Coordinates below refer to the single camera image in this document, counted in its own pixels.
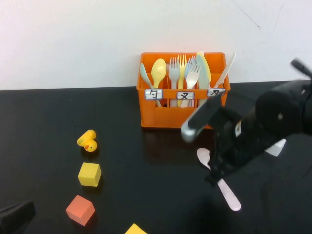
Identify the yellow plastic spoon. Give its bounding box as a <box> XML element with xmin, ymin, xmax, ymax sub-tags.
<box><xmin>151</xmin><ymin>58</ymin><xmax>167</xmax><ymax>90</ymax></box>

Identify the grey-green plastic knife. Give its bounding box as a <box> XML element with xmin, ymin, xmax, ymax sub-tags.
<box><xmin>196</xmin><ymin>54</ymin><xmax>208</xmax><ymax>90</ymax></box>

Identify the light blue plastic fork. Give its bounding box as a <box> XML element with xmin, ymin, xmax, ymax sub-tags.
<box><xmin>184</xmin><ymin>62</ymin><xmax>194</xmax><ymax>83</ymax></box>

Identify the pale pink plastic spoon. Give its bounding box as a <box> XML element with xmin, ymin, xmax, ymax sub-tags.
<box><xmin>196</xmin><ymin>147</ymin><xmax>242</xmax><ymax>212</ymax></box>

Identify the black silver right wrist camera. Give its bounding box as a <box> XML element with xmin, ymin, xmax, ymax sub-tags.
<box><xmin>180</xmin><ymin>95</ymin><xmax>226</xmax><ymax>143</ymax></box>

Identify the grey plastic fork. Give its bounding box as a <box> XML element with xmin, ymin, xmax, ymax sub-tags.
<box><xmin>169</xmin><ymin>57</ymin><xmax>181</xmax><ymax>108</ymax></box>

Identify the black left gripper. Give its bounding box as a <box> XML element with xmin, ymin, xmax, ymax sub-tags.
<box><xmin>0</xmin><ymin>201</ymin><xmax>37</xmax><ymax>234</ymax></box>

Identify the paper label for knives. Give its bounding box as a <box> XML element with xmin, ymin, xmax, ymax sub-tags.
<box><xmin>207</xmin><ymin>88</ymin><xmax>226</xmax><ymax>98</ymax></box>

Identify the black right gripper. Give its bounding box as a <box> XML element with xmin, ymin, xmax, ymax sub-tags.
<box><xmin>206</xmin><ymin>107</ymin><xmax>259</xmax><ymax>187</ymax></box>

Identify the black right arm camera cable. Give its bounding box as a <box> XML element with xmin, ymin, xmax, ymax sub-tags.
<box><xmin>290</xmin><ymin>58</ymin><xmax>312</xmax><ymax>79</ymax></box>

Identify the yellow foam cube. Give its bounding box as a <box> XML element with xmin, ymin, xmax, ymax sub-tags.
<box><xmin>124</xmin><ymin>223</ymin><xmax>148</xmax><ymax>234</ymax></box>
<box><xmin>78</xmin><ymin>162</ymin><xmax>102</xmax><ymax>188</ymax></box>

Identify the paper label for forks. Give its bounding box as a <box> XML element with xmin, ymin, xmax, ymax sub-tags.
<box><xmin>176</xmin><ymin>91</ymin><xmax>195</xmax><ymax>100</ymax></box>

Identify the yellow rubber duck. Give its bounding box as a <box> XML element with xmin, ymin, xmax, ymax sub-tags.
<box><xmin>77</xmin><ymin>129</ymin><xmax>98</xmax><ymax>153</ymax></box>

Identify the pale teal plastic spoon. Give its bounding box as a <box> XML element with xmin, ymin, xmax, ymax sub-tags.
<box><xmin>139</xmin><ymin>63</ymin><xmax>162</xmax><ymax>107</ymax></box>

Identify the yellow plastic fork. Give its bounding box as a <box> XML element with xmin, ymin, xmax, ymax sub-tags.
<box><xmin>177</xmin><ymin>54</ymin><xmax>188</xmax><ymax>108</ymax></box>

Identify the white plastic knife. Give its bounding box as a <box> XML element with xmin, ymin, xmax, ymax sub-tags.
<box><xmin>213</xmin><ymin>53</ymin><xmax>237</xmax><ymax>89</ymax></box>

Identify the yellow plastic knife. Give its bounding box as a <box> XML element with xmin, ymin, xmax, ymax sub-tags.
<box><xmin>197</xmin><ymin>51</ymin><xmax>213</xmax><ymax>90</ymax></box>

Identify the orange plastic cutlery holder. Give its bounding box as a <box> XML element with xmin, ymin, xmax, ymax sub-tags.
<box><xmin>136</xmin><ymin>52</ymin><xmax>231</xmax><ymax>129</ymax></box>

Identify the orange foam cube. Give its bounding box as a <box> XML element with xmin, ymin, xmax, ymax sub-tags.
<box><xmin>65</xmin><ymin>195</ymin><xmax>96</xmax><ymax>227</ymax></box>

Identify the white plastic fork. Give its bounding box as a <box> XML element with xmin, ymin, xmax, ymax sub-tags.
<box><xmin>181</xmin><ymin>63</ymin><xmax>202</xmax><ymax>108</ymax></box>

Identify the paper label for spoons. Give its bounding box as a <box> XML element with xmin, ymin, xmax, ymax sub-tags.
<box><xmin>145</xmin><ymin>88</ymin><xmax>163</xmax><ymax>100</ymax></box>

